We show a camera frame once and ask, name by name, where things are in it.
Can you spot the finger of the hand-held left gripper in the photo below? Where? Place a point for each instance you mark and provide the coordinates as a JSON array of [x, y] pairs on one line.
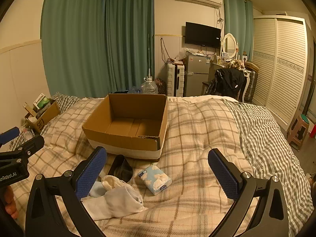
[[9, 133], [32, 143]]

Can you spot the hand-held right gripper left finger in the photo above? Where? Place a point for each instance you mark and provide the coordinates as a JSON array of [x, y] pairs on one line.
[[91, 172]]

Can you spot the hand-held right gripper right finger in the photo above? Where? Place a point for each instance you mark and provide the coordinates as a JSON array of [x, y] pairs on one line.
[[223, 175]]

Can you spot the light blue sock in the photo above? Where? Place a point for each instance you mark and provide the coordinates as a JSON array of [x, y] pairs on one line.
[[97, 190]]

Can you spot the cream sock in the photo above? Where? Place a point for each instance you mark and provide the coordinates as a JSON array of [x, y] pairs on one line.
[[112, 181]]

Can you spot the black sock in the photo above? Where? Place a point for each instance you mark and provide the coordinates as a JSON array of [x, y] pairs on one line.
[[121, 167]]

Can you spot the white sock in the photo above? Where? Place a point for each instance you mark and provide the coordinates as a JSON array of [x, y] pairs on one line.
[[118, 200]]

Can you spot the cloud print tissue pack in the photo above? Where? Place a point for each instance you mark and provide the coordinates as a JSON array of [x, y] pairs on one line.
[[154, 177]]

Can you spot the person's left hand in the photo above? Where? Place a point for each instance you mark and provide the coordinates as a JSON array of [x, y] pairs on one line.
[[8, 198]]

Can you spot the small printed cardboard box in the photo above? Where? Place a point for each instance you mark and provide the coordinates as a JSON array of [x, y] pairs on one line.
[[48, 114]]

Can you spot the green cover book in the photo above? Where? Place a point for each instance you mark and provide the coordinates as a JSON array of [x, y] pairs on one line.
[[42, 101]]

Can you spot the plastic stool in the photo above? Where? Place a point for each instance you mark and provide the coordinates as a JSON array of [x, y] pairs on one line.
[[297, 130]]

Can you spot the dark wooden chair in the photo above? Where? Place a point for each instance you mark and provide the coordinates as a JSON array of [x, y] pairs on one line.
[[205, 86]]

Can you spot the black jacket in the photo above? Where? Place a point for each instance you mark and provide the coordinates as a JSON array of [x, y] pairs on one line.
[[227, 79]]

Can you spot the red container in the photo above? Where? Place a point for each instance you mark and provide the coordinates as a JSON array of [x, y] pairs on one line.
[[313, 130]]

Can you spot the silver small fridge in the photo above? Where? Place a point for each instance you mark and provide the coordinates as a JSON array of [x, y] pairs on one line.
[[196, 76]]

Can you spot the large clear water bottle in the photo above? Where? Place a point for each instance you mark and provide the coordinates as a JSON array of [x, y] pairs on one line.
[[149, 86]]

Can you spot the patterned brown bag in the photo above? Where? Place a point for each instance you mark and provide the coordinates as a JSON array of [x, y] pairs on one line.
[[161, 86]]

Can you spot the white ribbed suitcase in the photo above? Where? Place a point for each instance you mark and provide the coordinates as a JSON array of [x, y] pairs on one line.
[[172, 79]]

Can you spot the tan fluffy item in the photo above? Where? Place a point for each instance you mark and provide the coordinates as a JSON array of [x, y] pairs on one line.
[[235, 64]]

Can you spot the wide green curtain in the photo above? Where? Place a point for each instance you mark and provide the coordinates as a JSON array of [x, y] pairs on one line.
[[79, 42]]

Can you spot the white louvred wardrobe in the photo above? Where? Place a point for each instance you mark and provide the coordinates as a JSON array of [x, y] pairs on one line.
[[279, 66]]

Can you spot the white oval mirror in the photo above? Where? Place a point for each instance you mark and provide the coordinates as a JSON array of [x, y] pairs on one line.
[[230, 44]]

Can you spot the white pole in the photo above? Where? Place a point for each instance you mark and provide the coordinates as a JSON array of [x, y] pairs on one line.
[[149, 54]]

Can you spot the narrow green curtain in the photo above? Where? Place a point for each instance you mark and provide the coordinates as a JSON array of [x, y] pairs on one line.
[[237, 24]]

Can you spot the black wall television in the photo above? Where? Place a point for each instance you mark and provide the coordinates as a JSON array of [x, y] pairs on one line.
[[202, 34]]

